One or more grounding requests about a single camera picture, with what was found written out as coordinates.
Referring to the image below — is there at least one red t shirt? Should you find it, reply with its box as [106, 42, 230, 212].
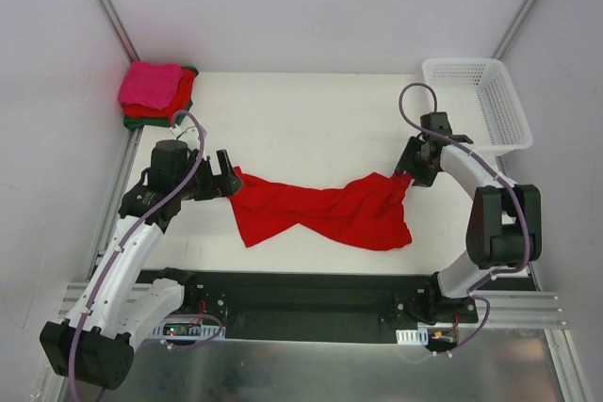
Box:
[122, 67, 198, 121]
[229, 167, 413, 251]

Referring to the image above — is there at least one white plastic basket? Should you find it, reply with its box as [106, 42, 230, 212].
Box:
[422, 57, 533, 157]

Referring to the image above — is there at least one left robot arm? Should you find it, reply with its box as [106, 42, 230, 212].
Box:
[40, 139, 242, 390]

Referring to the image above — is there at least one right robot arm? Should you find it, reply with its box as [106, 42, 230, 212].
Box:
[395, 112, 542, 325]

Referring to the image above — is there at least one folded red t shirt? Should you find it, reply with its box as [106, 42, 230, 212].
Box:
[122, 67, 198, 121]

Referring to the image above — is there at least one folded green t shirt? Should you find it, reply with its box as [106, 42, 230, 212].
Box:
[122, 63, 200, 130]

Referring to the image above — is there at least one folded pink t shirt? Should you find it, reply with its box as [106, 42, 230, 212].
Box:
[118, 61, 183, 110]

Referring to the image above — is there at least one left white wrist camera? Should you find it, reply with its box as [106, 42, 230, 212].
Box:
[170, 125, 199, 148]

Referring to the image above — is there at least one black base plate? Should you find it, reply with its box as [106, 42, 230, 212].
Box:
[138, 268, 478, 344]

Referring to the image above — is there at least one left grey cable duct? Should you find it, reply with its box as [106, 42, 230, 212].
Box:
[147, 321, 226, 341]

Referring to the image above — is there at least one grey cable duct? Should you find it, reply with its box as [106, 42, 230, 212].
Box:
[396, 328, 429, 346]
[147, 321, 226, 341]

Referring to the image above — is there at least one right grey cable duct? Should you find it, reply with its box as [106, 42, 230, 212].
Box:
[396, 328, 429, 346]

